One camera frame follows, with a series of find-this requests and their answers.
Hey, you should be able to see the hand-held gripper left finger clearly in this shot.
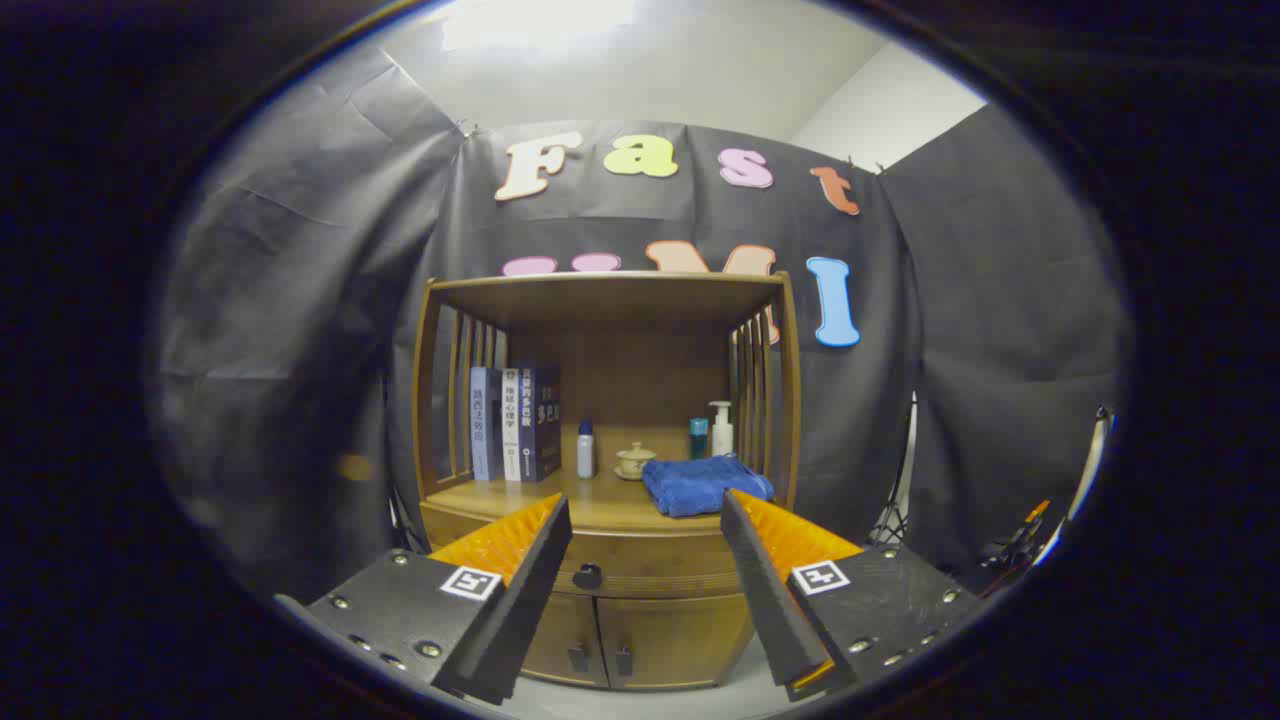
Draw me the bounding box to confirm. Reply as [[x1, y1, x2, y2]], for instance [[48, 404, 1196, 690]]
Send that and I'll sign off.
[[272, 493, 574, 706]]

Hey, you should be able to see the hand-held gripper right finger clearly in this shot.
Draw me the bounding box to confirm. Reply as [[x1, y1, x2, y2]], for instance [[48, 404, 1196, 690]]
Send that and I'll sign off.
[[720, 488, 988, 703]]

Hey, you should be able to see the wooden drawer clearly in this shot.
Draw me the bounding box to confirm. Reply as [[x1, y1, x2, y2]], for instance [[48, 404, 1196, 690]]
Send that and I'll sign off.
[[422, 500, 751, 601]]

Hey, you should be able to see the wooden cabinet door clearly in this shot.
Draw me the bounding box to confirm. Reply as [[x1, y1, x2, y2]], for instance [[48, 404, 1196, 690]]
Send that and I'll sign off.
[[520, 592, 611, 689], [597, 595, 756, 691]]

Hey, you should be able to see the wooden countertop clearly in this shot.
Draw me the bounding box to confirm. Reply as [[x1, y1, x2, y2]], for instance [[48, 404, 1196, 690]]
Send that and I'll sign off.
[[425, 465, 791, 536]]

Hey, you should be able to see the wooden cabinet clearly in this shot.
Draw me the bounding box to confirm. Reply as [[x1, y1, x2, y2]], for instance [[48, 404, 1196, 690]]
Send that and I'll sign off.
[[412, 270, 803, 691]]

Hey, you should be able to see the blue folded towel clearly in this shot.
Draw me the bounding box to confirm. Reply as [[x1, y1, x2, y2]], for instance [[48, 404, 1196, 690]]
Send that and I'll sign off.
[[641, 455, 776, 519]]

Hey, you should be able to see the white spine book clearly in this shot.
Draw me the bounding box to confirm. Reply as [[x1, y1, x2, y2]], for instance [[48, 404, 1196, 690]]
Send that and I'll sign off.
[[501, 368, 523, 483]]

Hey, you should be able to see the pale lavender book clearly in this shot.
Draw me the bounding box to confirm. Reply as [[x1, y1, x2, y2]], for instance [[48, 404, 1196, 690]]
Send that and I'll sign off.
[[470, 366, 504, 482]]

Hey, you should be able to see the white light stand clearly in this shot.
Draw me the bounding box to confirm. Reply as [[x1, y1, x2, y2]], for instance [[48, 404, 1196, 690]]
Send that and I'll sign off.
[[870, 395, 919, 546]]

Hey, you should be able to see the dark blue book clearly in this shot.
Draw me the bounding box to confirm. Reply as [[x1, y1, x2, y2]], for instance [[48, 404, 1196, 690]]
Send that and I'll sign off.
[[518, 364, 563, 483]]

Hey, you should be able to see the orange black clamp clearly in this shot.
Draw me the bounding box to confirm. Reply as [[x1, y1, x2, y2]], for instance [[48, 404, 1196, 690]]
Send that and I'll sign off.
[[985, 500, 1051, 571]]

